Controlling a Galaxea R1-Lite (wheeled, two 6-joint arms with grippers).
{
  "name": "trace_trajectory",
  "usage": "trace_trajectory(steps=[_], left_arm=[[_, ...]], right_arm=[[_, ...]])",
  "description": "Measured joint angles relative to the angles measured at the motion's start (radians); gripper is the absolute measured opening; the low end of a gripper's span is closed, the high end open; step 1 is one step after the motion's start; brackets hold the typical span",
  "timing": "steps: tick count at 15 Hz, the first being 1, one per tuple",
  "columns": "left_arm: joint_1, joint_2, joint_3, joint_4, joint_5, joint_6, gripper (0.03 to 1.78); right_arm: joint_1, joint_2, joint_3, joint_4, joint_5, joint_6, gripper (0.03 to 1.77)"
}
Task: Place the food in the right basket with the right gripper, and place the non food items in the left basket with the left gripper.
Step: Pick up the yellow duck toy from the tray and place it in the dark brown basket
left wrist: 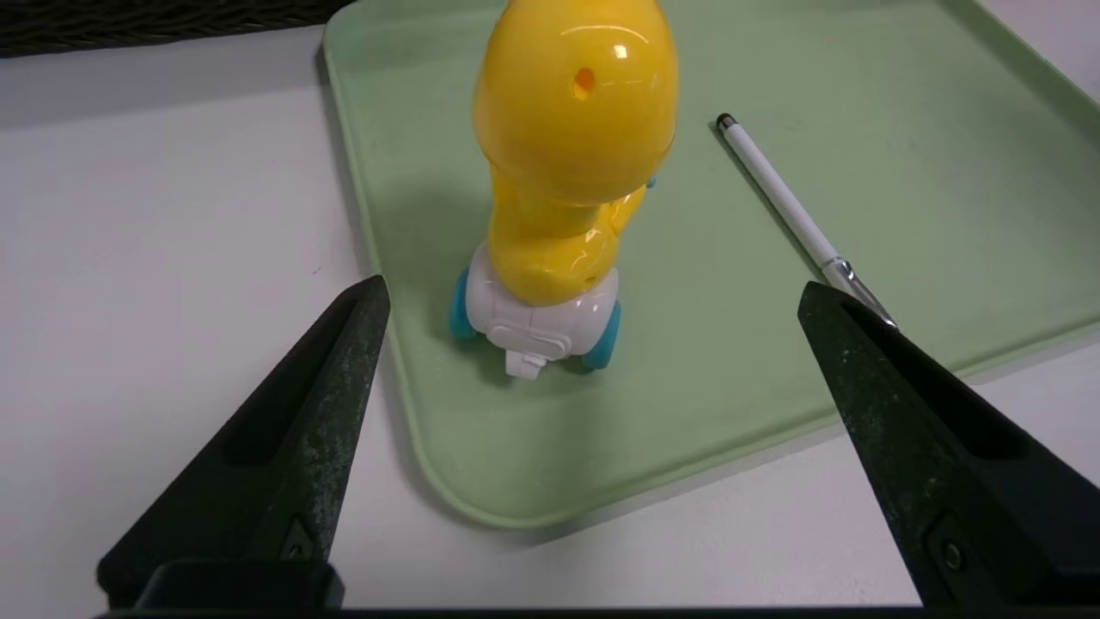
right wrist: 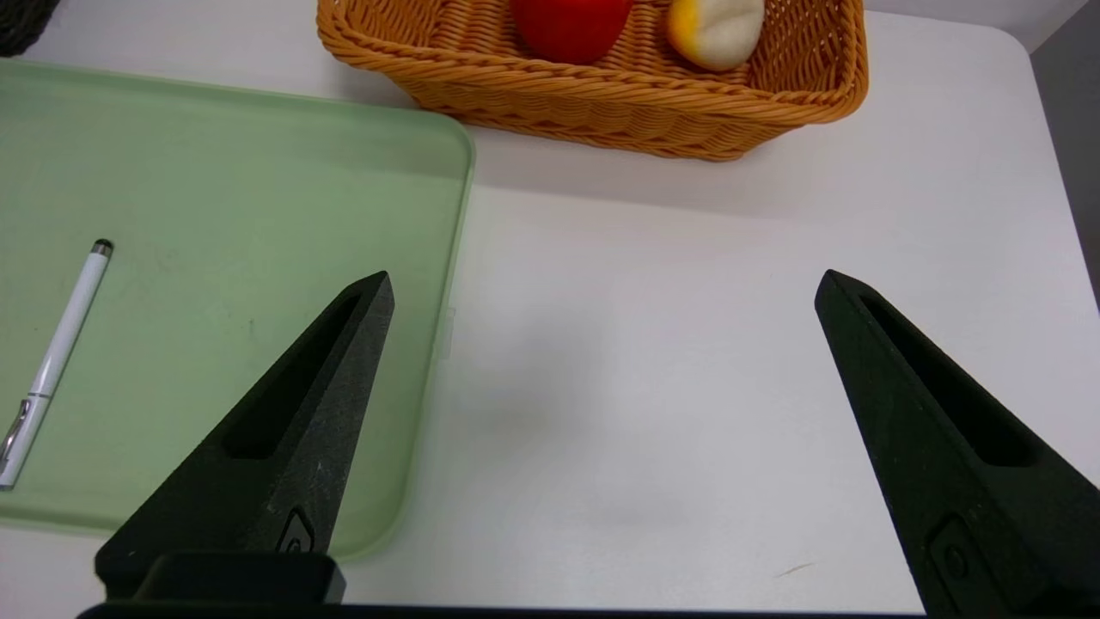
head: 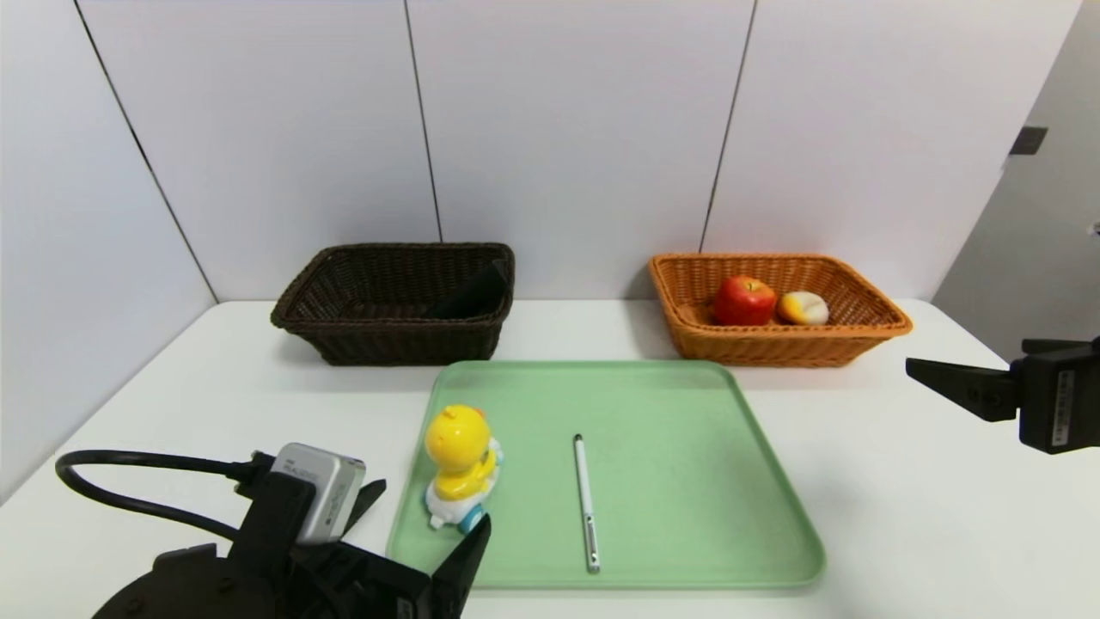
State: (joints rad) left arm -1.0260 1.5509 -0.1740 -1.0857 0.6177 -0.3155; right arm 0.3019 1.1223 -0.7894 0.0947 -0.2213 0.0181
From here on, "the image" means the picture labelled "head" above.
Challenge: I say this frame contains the black glasses case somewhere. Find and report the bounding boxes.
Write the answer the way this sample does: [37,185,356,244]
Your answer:
[427,258,510,321]

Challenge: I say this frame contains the white orange toy bun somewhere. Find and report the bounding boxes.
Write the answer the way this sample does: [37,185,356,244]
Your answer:
[778,290,831,327]

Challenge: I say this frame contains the white pen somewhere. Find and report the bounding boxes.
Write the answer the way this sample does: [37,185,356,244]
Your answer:
[573,434,602,574]

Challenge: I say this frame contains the black left camera cable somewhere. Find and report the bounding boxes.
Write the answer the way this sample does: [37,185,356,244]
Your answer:
[55,449,278,544]

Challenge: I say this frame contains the orange wicker basket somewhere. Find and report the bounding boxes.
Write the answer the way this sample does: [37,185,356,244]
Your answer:
[649,252,914,369]

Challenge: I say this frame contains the grey partition panel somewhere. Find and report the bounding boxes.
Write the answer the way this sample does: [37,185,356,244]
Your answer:
[932,0,1100,362]

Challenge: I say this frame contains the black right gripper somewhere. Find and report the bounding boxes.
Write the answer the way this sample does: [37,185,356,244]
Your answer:
[905,336,1100,455]

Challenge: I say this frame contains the yellow duck toy car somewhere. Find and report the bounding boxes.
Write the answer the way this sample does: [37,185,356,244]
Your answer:
[425,404,504,536]

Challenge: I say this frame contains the red apple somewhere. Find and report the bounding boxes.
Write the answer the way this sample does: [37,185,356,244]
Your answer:
[713,275,779,327]

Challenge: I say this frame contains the dark brown wicker basket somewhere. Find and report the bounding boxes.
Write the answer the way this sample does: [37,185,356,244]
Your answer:
[270,242,516,366]

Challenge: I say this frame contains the light green plastic tray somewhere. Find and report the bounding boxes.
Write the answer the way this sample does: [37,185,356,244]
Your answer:
[386,359,828,592]

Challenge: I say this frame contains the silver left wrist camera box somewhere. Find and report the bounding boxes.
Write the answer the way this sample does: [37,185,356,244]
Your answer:
[272,442,367,546]

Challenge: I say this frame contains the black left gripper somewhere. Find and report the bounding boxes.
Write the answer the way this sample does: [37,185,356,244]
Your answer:
[287,479,492,619]

